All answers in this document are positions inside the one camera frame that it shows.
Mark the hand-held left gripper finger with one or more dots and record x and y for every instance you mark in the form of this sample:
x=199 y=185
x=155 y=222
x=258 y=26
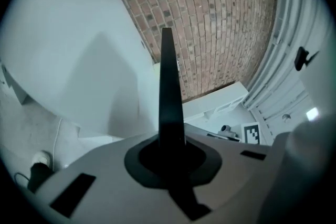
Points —
x=170 y=91

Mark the white low cabinet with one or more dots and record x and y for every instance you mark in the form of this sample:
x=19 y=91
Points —
x=210 y=105

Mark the grey pipe fitting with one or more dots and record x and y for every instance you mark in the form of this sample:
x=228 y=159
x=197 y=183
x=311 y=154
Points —
x=226 y=129

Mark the black and white printed card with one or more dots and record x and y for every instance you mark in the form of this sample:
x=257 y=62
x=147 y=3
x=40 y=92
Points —
x=251 y=133

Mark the white ribbed roller door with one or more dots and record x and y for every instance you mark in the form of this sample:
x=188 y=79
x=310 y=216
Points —
x=288 y=21

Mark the person's white shoe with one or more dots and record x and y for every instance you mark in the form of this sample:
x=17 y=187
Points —
x=41 y=157

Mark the person's black trouser leg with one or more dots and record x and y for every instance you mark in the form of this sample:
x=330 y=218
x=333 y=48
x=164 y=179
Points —
x=39 y=175

